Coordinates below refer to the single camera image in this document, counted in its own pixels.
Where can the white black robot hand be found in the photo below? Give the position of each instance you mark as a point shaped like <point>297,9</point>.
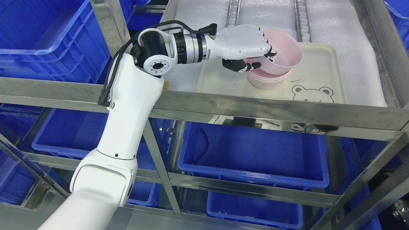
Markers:
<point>234,44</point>

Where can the pink plastic bowl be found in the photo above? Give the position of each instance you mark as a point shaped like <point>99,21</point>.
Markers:
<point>288,54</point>

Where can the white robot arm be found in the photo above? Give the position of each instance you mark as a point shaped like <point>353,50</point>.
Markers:
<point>104,179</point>

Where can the steel shelf rack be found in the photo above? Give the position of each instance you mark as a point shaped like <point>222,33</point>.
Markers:
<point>388,123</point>

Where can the stacked pink bowls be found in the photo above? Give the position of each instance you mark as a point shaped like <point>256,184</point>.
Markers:
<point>268,80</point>

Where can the cream bear tray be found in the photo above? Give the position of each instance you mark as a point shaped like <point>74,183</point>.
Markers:
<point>317,78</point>

